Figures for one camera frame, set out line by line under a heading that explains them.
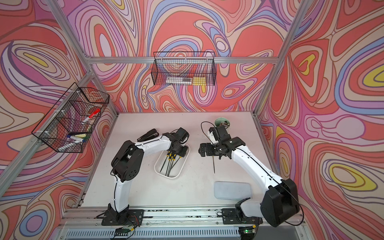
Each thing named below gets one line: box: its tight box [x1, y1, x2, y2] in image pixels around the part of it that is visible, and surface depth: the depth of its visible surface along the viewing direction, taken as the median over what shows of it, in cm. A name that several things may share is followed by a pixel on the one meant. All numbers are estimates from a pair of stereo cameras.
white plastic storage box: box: [154, 144, 191, 179], surface depth 92 cm
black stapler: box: [137, 128, 160, 142], surface depth 104 cm
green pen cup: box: [215, 117, 231, 129], surface depth 99 cm
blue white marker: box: [67, 135, 87, 143], surface depth 71 cm
